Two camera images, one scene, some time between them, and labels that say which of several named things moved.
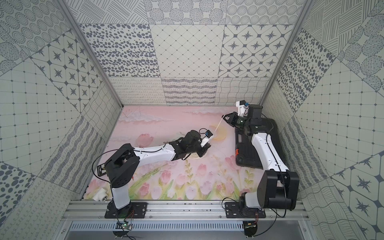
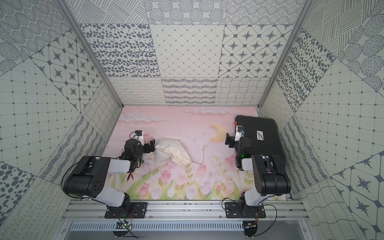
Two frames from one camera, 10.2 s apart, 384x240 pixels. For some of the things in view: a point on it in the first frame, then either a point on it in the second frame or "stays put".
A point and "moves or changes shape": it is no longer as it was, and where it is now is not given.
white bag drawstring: (219, 124) to (203, 155)
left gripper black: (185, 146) to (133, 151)
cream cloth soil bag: (193, 156) moves or changes shape
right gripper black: (232, 120) to (231, 139)
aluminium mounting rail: (276, 211) stays put
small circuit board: (125, 225) stays put
